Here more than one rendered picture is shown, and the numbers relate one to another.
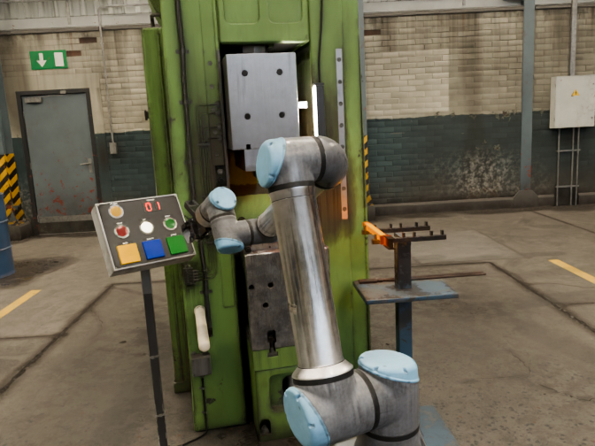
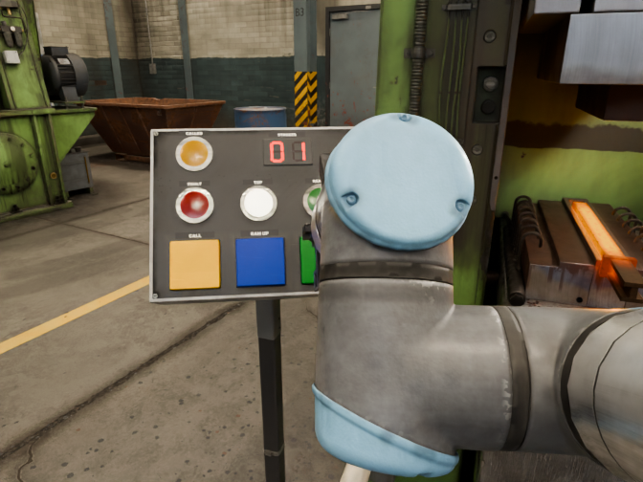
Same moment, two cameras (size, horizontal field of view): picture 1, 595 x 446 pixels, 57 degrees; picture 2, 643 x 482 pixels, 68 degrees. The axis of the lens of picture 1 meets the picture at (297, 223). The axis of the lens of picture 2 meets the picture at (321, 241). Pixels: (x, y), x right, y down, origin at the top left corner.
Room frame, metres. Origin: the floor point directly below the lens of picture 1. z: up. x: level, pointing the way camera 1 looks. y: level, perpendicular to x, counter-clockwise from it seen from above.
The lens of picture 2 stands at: (1.56, 0.14, 1.29)
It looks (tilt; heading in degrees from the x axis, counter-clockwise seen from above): 20 degrees down; 31
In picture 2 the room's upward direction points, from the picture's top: straight up
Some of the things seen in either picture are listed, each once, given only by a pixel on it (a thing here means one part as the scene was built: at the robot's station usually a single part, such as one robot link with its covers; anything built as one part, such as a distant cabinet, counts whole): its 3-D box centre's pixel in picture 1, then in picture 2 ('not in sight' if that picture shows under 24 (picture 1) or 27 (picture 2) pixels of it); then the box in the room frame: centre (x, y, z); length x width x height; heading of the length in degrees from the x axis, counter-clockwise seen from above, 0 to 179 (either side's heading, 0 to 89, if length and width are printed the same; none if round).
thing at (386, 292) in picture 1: (403, 288); not in sight; (2.35, -0.46, 0.71); 0.40 x 0.30 x 0.02; 94
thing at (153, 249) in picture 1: (153, 249); (260, 262); (2.10, 0.57, 1.01); 0.07 x 0.05 x 0.07; 127
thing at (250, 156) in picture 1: (260, 157); (609, 53); (2.61, 0.16, 1.32); 0.42 x 0.20 x 0.10; 12
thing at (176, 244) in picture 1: (176, 245); (323, 259); (2.16, 0.49, 1.01); 0.07 x 0.05 x 0.07; 127
